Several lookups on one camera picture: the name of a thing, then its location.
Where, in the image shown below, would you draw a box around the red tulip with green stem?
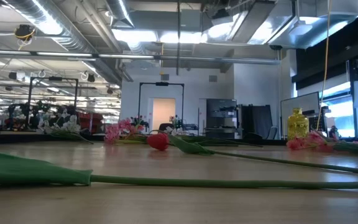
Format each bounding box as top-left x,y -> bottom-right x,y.
146,132 -> 358,175
0,151 -> 358,190

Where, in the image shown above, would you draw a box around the pink artificial flower bunch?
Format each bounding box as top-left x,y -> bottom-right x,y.
286,129 -> 358,157
103,117 -> 167,146

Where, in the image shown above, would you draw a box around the white artificial flower bunch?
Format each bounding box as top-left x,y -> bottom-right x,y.
35,113 -> 95,145

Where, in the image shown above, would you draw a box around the yellow glass vase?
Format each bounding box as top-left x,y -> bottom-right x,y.
287,107 -> 310,141

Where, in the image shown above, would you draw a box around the background flower bunch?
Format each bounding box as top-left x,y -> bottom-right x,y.
130,114 -> 150,133
168,114 -> 185,128

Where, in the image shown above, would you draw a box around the black cabinet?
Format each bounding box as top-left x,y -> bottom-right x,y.
205,98 -> 239,140

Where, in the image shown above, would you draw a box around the grey horizontal ceiling pipe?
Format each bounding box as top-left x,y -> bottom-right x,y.
0,49 -> 282,65

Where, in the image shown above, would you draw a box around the black vertical ceiling pole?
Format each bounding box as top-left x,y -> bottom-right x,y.
176,0 -> 181,76

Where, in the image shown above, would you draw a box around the dark curtain panel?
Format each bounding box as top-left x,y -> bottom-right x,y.
238,104 -> 273,140

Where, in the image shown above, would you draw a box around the red storage bins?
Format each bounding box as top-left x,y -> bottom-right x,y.
76,111 -> 104,134

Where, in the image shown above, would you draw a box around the black white panel floor stand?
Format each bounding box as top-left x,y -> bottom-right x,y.
280,91 -> 321,140

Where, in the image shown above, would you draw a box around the white pendant lamp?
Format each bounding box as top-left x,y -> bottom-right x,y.
288,0 -> 314,37

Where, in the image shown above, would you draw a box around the black overhead camera frame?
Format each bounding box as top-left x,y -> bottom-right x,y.
137,82 -> 185,126
25,76 -> 80,131

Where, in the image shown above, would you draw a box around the silver spiral ceiling duct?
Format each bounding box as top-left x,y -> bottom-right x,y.
6,0 -> 124,86
104,0 -> 135,28

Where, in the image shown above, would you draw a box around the silver rectangular ceiling duct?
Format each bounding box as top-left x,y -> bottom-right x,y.
202,0 -> 358,50

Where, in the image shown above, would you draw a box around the yellow hanging cord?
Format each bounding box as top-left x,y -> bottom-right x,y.
316,0 -> 333,131

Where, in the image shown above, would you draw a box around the black yellow cable reel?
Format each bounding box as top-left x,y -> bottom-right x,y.
13,24 -> 37,50

